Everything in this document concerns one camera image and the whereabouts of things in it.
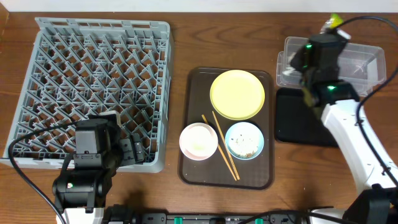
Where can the yellow round plate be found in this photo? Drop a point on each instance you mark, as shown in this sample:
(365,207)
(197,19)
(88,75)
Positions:
(237,94)

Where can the upper wooden chopstick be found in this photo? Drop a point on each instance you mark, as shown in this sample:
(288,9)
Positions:
(226,147)

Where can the white round bowl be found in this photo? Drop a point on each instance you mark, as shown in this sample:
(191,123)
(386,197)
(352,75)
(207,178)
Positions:
(198,141)

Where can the grey plastic dish rack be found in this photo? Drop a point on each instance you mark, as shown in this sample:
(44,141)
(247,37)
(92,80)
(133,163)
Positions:
(84,67)

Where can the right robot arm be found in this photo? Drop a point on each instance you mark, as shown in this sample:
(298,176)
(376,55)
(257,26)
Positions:
(340,110)

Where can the lower wooden chopstick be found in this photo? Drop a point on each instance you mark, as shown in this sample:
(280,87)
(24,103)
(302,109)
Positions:
(221,152)

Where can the wooden chopstick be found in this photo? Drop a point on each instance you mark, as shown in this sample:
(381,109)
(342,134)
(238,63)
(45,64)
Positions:
(226,147)
(221,152)

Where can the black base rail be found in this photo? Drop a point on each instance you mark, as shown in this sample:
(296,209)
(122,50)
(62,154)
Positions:
(199,218)

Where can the light blue bowl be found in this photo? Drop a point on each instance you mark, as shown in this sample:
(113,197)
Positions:
(244,140)

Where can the black food waste tray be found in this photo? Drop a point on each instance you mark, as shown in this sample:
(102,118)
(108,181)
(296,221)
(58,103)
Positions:
(295,122)

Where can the clear plastic waste bin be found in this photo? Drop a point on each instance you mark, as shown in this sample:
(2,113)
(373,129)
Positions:
(363,66)

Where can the yellow plastic wrapper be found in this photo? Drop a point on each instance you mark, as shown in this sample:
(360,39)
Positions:
(331,23)

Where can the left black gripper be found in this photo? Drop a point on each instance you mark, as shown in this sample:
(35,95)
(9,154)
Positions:
(129,150)

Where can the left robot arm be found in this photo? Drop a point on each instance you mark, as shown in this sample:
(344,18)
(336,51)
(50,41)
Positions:
(86,176)

